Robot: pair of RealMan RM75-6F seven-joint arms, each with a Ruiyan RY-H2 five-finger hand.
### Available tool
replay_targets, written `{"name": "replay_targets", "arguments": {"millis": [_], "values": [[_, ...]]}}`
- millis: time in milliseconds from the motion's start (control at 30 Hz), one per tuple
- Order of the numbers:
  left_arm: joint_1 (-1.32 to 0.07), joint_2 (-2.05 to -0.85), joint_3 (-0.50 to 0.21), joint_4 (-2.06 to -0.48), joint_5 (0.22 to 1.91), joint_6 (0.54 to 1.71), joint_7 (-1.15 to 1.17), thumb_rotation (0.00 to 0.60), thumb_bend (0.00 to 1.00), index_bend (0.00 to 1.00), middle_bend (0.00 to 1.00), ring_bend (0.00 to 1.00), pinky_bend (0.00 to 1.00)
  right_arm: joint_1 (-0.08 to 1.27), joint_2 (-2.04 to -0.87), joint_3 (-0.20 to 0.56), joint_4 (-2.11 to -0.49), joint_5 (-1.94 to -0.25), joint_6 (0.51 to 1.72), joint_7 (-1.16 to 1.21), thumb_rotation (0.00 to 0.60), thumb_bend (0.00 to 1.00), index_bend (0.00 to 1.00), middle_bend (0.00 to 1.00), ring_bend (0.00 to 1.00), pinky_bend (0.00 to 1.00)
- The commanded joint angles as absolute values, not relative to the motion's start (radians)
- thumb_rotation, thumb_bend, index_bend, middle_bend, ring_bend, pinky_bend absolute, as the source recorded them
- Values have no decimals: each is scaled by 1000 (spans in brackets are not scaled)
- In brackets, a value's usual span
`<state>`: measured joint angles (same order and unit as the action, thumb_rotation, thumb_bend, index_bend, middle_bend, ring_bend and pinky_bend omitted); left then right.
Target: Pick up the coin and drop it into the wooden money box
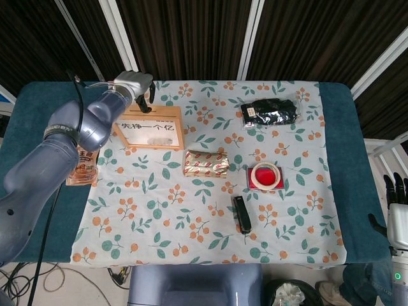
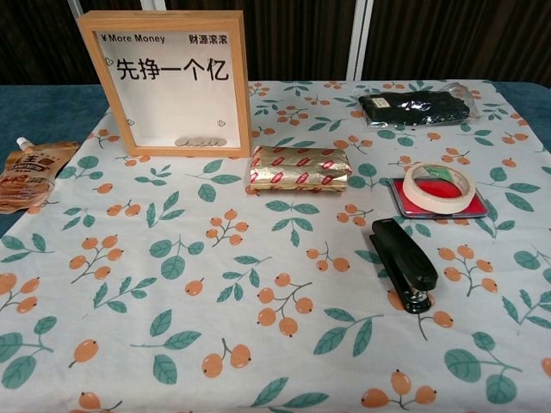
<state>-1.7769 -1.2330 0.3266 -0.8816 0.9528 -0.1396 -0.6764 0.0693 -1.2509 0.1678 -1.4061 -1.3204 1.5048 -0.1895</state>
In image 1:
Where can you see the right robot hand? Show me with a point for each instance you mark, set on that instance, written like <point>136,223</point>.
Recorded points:
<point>398,223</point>

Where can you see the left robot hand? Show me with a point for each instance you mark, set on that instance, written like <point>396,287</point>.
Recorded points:
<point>134,81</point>

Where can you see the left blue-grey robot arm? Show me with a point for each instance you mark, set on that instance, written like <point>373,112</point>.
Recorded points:
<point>41,178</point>

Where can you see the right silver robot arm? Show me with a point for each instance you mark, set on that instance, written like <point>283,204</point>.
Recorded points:
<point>400,277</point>

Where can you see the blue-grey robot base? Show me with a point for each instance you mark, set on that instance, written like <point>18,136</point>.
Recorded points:
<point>194,287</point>

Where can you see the person's leg with shoe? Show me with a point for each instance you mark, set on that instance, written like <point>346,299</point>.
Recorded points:
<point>363,280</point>

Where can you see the white metal rack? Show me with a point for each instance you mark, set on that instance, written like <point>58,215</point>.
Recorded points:
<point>387,145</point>

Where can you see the brown spouted sauce pouch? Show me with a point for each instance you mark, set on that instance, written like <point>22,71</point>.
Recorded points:
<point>84,172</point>

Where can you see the gold foil wrapped package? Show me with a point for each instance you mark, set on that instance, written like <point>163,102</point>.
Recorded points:
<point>205,163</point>

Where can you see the teal table cover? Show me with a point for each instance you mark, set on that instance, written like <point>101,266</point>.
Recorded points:
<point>344,127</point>

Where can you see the white and blue board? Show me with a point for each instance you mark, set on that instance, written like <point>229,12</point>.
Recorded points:
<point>4,97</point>

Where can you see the black-bagged trash bin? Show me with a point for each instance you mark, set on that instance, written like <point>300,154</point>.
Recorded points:
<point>288,293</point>

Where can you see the black item in plastic bag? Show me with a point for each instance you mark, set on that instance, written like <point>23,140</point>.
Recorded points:
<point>271,113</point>

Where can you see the red ink pad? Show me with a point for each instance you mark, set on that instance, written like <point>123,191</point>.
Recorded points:
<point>264,177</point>

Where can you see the floral tablecloth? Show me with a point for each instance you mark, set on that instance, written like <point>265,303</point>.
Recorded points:
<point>191,216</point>

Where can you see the beige masking tape roll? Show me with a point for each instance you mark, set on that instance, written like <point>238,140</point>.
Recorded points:
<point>253,175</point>

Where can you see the black stapler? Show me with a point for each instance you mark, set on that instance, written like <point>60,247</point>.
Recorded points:
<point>243,215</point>

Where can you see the wooden coin box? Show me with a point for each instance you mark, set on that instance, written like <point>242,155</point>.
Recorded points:
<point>165,118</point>

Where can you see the thin white partition post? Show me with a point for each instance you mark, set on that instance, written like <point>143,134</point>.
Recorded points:
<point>79,41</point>

